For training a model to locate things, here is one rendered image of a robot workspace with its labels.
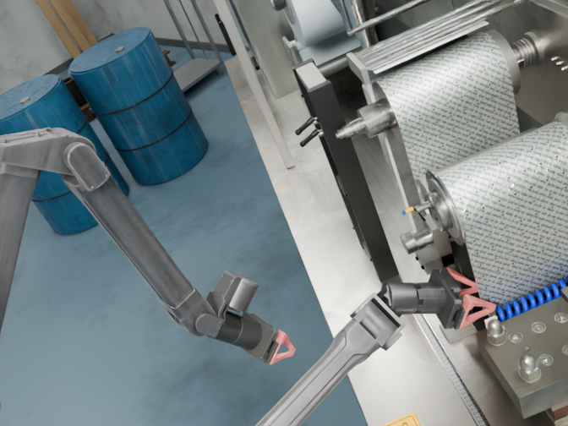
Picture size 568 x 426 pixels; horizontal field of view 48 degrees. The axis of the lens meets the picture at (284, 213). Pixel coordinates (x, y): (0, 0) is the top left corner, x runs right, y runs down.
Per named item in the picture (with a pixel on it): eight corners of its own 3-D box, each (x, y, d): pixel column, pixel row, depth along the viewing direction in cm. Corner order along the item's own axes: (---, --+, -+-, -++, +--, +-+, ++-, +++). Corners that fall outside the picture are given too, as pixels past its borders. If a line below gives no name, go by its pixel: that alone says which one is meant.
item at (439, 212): (429, 218, 119) (420, 186, 115) (439, 214, 119) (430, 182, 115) (446, 239, 113) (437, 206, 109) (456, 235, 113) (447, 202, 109)
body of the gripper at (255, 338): (250, 313, 130) (224, 303, 125) (281, 332, 122) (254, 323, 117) (236, 341, 129) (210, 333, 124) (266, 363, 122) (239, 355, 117)
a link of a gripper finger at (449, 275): (487, 319, 119) (440, 319, 117) (470, 294, 125) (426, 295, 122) (498, 289, 115) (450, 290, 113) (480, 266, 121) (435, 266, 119)
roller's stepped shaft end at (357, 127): (336, 139, 133) (331, 126, 131) (363, 128, 133) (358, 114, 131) (341, 145, 130) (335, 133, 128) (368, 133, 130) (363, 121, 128)
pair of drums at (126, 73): (40, 221, 461) (-40, 115, 411) (173, 127, 508) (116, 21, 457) (79, 253, 404) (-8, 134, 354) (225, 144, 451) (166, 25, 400)
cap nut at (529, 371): (514, 369, 109) (510, 352, 106) (534, 361, 109) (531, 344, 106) (526, 385, 106) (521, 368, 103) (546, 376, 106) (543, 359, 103)
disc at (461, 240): (435, 217, 124) (418, 156, 116) (438, 216, 124) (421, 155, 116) (469, 261, 112) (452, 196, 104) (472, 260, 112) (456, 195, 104)
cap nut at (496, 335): (483, 335, 117) (478, 318, 114) (501, 326, 117) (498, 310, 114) (493, 348, 114) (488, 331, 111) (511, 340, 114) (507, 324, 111)
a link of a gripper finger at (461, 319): (494, 330, 116) (448, 330, 114) (477, 305, 122) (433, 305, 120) (506, 301, 113) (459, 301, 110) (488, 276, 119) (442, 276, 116)
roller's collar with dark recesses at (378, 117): (363, 130, 135) (353, 105, 131) (389, 119, 135) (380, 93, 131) (372, 144, 129) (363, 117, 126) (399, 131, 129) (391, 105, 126)
